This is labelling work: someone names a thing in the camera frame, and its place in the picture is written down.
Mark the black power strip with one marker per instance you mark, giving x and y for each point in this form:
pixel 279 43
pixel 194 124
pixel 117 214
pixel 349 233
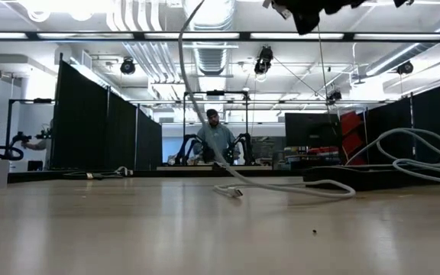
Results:
pixel 357 179

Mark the black monitor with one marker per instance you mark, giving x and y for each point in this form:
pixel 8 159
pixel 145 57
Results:
pixel 308 128

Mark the red cabinet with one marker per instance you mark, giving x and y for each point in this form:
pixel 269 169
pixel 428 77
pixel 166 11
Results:
pixel 351 126

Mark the person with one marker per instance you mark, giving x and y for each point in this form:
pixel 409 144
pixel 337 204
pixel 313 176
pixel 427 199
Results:
pixel 36 145
pixel 216 137

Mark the black partition panel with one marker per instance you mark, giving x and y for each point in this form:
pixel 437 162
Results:
pixel 82 126
pixel 434 110

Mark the silver ventilation duct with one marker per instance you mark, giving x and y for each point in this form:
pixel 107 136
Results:
pixel 210 57

